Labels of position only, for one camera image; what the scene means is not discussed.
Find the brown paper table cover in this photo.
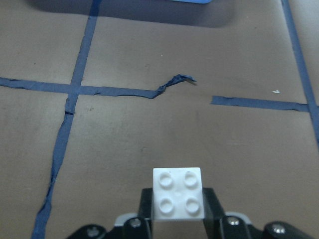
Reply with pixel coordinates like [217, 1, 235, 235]
[0, 0, 319, 239]

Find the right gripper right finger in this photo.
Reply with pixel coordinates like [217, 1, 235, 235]
[202, 188, 239, 239]

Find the white block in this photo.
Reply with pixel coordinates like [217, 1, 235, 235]
[152, 167, 205, 221]

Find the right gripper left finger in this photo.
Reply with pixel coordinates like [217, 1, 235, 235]
[121, 188, 153, 239]

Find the blue plastic tray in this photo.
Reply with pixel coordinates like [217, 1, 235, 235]
[171, 0, 212, 4]

